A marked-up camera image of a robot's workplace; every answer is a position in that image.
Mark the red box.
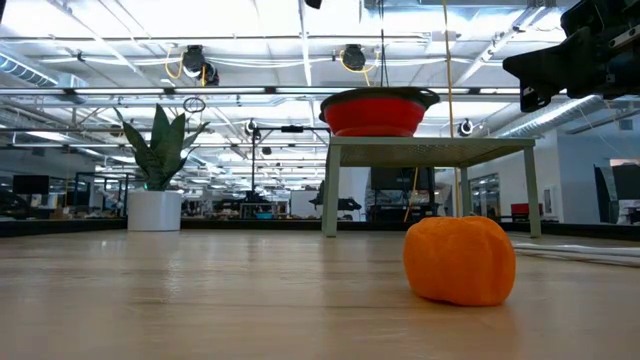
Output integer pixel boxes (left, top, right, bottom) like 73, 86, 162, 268
509, 202, 544, 218

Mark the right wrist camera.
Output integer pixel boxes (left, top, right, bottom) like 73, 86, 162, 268
559, 0, 609, 34

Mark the red collapsible colander grey rim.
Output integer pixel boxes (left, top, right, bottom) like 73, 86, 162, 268
319, 85, 441, 139

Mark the green perforated metal shelf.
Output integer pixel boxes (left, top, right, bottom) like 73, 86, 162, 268
322, 137, 543, 239

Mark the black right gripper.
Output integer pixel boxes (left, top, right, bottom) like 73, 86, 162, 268
502, 27, 640, 114

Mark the black hanging cable ring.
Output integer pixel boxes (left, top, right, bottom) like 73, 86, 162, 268
182, 96, 207, 115

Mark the orange fruit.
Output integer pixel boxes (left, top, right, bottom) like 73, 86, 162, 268
402, 215, 517, 308

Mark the black monitor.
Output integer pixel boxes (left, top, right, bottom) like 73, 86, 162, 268
12, 174, 50, 196
370, 167, 436, 192

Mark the dark screen panel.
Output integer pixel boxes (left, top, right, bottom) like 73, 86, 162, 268
593, 160, 640, 226

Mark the black aluminium table frame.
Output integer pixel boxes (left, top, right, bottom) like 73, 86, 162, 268
0, 217, 640, 242

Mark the snake plant in white pot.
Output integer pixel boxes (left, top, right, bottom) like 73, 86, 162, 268
113, 103, 211, 233

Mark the black metal frame rig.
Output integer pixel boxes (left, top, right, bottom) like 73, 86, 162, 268
251, 125, 332, 221

